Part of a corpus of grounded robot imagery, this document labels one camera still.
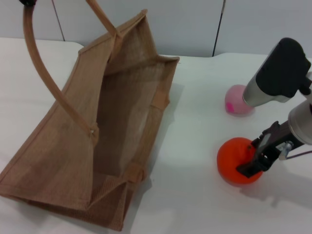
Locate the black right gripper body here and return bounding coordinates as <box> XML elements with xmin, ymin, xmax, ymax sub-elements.
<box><xmin>251</xmin><ymin>121</ymin><xmax>304</xmax><ymax>159</ymax></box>

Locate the orange fruit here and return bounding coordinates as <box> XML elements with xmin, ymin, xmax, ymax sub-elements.
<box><xmin>216</xmin><ymin>137</ymin><xmax>264</xmax><ymax>187</ymax></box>

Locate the pink peach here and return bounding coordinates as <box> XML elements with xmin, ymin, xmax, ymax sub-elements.
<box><xmin>224</xmin><ymin>84</ymin><xmax>255</xmax><ymax>117</ymax></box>

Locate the brown jute handbag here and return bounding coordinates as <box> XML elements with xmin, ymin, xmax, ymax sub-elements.
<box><xmin>0</xmin><ymin>0</ymin><xmax>181</xmax><ymax>232</ymax></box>

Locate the silver cable plug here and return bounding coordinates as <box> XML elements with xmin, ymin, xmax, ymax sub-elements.
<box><xmin>277</xmin><ymin>140</ymin><xmax>293</xmax><ymax>161</ymax></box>

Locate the thin dark gripper cable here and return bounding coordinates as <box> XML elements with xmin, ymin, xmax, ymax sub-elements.
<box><xmin>285</xmin><ymin>150</ymin><xmax>312</xmax><ymax>159</ymax></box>

